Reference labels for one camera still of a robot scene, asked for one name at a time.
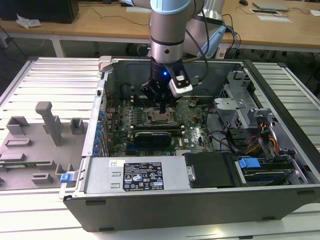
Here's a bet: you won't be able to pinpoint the clear plastic bag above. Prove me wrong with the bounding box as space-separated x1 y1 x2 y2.
15 13 43 29

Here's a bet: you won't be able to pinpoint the CPU socket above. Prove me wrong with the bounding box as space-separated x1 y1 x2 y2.
144 106 177 127

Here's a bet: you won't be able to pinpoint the black drive bay cover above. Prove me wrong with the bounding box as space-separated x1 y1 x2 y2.
183 152 241 189

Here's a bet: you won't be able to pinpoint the silver power supply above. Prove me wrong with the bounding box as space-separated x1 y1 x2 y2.
83 157 191 195

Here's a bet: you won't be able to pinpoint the grey parts rack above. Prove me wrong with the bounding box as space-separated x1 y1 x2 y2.
0 101 87 191

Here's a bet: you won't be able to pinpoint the metal disk bay cage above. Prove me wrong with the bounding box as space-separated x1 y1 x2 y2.
213 71 276 130

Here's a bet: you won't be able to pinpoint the black computer tower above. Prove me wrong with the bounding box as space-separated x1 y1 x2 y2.
0 0 80 25

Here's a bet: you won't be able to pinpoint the blue cable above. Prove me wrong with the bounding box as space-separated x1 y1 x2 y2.
223 23 242 60

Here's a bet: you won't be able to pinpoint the green motherboard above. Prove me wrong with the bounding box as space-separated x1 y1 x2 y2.
104 96 216 157

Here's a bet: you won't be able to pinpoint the silver chipset heatsink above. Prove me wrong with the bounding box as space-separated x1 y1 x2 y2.
174 149 192 158

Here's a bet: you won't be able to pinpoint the open black PC case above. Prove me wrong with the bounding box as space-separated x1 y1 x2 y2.
58 55 318 232

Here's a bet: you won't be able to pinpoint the hard disk in blue carrier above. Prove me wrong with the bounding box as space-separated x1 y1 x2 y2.
238 156 296 186

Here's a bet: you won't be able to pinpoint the black graphics card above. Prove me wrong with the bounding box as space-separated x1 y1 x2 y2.
134 131 173 146

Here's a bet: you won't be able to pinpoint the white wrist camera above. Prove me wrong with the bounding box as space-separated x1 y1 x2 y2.
166 64 195 99

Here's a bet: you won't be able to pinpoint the metal CPU socket cover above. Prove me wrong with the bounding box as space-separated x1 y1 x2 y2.
147 107 175 126

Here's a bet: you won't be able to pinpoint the black camera cable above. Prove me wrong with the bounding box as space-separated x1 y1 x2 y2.
191 9 210 87

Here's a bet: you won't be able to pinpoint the white paper sheet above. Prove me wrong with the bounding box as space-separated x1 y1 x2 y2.
126 6 153 14
257 14 294 24

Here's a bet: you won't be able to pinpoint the green RAM stick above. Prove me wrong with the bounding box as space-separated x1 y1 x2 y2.
0 161 38 169

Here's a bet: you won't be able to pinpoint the blue plastic latch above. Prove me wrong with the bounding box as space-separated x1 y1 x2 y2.
60 172 76 185

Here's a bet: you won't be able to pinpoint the metal CPU locking lever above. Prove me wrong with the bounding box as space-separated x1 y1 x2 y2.
139 94 151 111

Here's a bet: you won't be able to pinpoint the yellow red power wires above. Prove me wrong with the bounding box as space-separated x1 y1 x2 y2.
246 122 280 155

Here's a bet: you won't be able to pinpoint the silver laptop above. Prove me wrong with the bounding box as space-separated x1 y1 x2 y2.
251 1 291 12

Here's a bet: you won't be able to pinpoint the wooden desk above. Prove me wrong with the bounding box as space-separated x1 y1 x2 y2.
0 0 320 55

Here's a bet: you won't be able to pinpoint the silver-topped CPU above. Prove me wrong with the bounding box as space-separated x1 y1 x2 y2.
151 111 169 124

